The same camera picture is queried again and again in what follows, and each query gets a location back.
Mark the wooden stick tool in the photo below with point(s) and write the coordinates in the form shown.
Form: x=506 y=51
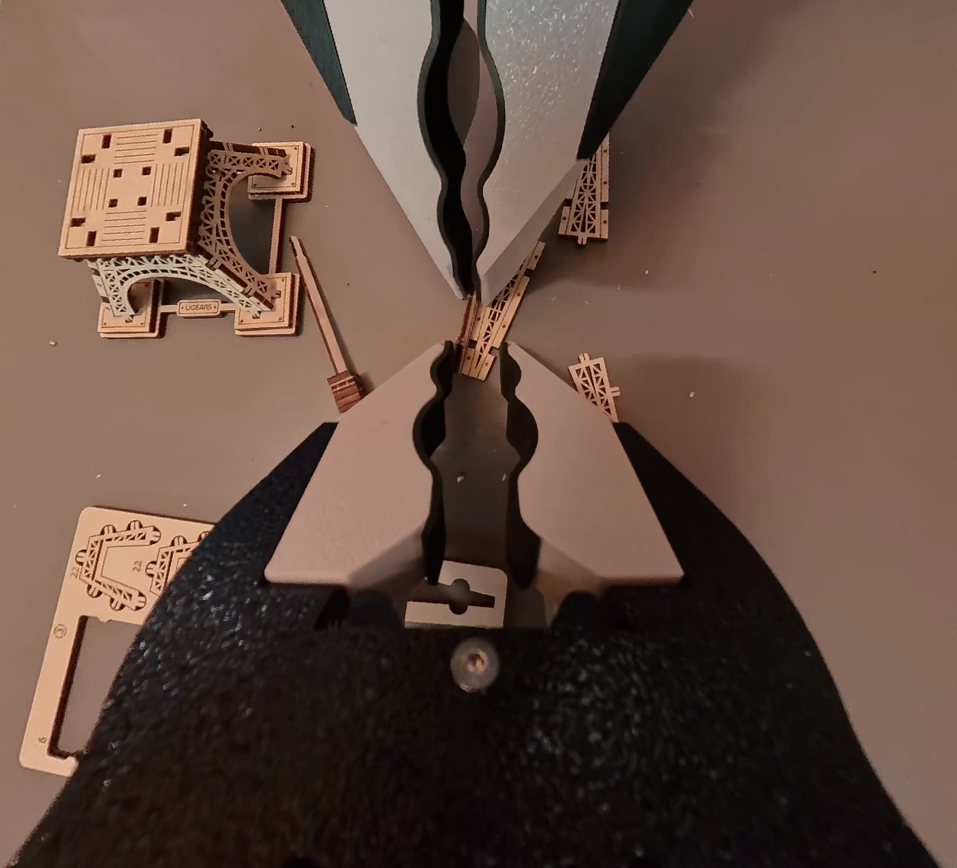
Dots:
x=323 y=329

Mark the wooden lattice tower piece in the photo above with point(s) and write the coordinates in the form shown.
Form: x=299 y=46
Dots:
x=594 y=382
x=587 y=210

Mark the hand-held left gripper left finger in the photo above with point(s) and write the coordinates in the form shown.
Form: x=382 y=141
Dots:
x=351 y=501

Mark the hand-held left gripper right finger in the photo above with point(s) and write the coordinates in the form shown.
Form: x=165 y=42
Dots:
x=598 y=501

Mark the wooden sheet with lattice cutouts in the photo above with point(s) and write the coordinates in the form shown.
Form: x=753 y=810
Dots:
x=46 y=688

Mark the wooden tower base model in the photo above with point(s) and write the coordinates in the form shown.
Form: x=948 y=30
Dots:
x=134 y=187

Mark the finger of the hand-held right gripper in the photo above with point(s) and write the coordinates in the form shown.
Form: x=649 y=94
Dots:
x=374 y=60
x=546 y=75

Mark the joined wooden lattice tower pieces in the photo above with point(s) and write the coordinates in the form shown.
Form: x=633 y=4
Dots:
x=490 y=329

